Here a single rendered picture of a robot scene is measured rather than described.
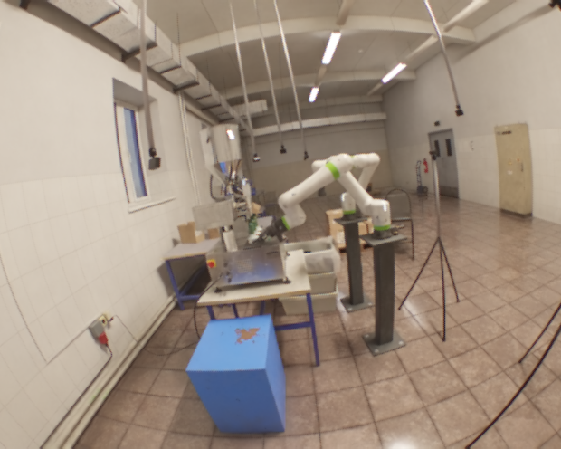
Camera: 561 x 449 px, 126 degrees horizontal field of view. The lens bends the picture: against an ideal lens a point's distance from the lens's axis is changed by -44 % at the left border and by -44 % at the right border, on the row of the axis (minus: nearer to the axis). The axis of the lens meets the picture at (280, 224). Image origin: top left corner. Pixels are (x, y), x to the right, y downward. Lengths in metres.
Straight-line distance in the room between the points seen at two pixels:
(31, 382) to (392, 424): 2.25
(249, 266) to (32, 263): 1.55
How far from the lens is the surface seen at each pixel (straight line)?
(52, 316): 2.10
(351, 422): 1.72
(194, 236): 3.39
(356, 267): 2.53
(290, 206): 1.48
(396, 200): 3.93
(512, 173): 6.18
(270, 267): 1.61
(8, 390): 1.96
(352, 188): 1.78
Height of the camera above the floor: 1.45
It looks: 12 degrees down
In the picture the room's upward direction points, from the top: 10 degrees counter-clockwise
